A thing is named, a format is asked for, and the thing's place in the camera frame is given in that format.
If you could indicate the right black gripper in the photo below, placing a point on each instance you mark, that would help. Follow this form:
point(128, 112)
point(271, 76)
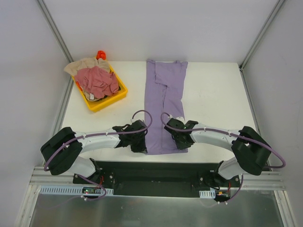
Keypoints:
point(179, 141)

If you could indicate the pink t-shirt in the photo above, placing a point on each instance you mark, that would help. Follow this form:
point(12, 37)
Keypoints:
point(96, 83)

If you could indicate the right white cable duct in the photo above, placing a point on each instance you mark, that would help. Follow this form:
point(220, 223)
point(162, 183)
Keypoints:
point(210, 194)

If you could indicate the white cable duct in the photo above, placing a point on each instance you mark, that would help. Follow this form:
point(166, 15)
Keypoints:
point(75, 190)
point(210, 194)

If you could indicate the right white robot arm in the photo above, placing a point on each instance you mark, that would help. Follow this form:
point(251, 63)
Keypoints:
point(250, 155)

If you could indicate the left white cable duct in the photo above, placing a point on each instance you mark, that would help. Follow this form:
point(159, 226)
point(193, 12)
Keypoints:
point(75, 190)

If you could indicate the purple t-shirt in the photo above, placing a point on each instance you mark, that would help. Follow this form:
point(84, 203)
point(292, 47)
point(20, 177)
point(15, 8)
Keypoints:
point(163, 93)

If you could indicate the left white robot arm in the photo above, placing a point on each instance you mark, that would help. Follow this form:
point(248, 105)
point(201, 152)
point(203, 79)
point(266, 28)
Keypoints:
point(62, 151)

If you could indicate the beige t-shirt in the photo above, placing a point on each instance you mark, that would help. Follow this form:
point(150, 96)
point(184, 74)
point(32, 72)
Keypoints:
point(73, 67)

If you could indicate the orange red cloth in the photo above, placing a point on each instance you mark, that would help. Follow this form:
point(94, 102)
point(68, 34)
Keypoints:
point(101, 55)

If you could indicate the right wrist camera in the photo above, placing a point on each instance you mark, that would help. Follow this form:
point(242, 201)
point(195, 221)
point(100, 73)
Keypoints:
point(181, 119)

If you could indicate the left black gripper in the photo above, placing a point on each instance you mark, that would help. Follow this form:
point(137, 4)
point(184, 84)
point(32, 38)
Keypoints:
point(138, 145)

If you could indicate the yellow plastic tray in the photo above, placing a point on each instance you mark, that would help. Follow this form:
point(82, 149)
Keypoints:
point(96, 106)

